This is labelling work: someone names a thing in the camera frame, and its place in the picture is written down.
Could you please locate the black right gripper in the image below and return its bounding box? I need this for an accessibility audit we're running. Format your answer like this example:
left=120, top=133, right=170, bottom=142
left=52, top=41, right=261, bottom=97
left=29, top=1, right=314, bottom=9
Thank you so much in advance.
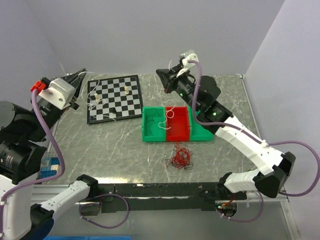
left=156, top=63, right=202, bottom=112

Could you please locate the black cable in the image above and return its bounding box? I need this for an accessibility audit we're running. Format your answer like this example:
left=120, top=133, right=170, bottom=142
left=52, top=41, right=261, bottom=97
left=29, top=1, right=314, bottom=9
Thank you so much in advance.
left=144, top=107, right=163, bottom=137

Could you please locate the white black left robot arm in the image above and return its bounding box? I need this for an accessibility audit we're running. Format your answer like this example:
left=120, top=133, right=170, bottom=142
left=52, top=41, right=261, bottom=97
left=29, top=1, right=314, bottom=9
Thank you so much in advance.
left=0, top=69, right=99, bottom=240

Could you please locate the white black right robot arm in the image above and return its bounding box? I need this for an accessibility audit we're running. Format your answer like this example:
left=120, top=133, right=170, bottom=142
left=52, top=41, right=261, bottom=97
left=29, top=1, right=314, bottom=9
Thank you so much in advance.
left=195, top=75, right=296, bottom=200

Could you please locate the cream chess pawn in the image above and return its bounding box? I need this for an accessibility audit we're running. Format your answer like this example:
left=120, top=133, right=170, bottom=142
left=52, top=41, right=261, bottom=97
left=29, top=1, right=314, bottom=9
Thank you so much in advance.
left=124, top=85, right=130, bottom=95
left=94, top=93, right=101, bottom=102

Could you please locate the black white chessboard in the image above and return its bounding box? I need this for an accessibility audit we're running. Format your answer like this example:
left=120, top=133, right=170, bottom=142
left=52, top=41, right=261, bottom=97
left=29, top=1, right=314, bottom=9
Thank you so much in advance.
left=87, top=75, right=143, bottom=125

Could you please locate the blue white lego block stack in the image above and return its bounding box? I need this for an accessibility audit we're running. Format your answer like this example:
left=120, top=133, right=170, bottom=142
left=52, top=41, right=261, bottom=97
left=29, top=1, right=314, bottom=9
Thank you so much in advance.
left=38, top=152, right=60, bottom=179

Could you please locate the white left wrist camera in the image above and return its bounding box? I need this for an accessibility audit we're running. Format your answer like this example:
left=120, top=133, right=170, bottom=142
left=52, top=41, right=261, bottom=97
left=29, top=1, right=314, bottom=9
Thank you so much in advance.
left=30, top=77, right=76, bottom=110

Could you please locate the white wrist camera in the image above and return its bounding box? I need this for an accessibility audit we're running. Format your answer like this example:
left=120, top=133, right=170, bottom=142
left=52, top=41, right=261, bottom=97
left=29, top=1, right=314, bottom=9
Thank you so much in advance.
left=179, top=49, right=199, bottom=70
left=30, top=77, right=76, bottom=110

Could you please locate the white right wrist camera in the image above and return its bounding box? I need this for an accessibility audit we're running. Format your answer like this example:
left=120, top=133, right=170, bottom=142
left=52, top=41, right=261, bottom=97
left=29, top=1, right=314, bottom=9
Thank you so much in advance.
left=179, top=49, right=199, bottom=70

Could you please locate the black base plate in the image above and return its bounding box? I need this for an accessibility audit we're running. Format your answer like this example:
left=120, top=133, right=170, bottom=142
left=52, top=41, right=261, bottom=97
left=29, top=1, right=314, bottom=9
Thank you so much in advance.
left=95, top=182, right=247, bottom=211

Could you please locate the aluminium rail frame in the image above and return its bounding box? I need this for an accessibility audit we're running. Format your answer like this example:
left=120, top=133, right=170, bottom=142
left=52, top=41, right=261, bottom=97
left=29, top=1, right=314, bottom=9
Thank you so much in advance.
left=14, top=181, right=301, bottom=237

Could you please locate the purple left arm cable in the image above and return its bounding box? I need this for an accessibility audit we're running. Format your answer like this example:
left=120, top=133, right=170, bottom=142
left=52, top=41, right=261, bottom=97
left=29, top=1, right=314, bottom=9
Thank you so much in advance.
left=0, top=89, right=66, bottom=208

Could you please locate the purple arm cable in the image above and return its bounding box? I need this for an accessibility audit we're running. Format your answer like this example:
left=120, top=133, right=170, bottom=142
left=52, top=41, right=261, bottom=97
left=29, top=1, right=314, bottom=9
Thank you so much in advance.
left=187, top=59, right=320, bottom=222
left=0, top=89, right=66, bottom=208

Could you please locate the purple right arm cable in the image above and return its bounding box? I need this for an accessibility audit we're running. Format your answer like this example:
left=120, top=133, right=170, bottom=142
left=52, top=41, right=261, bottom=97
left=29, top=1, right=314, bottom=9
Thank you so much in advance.
left=187, top=59, right=320, bottom=222

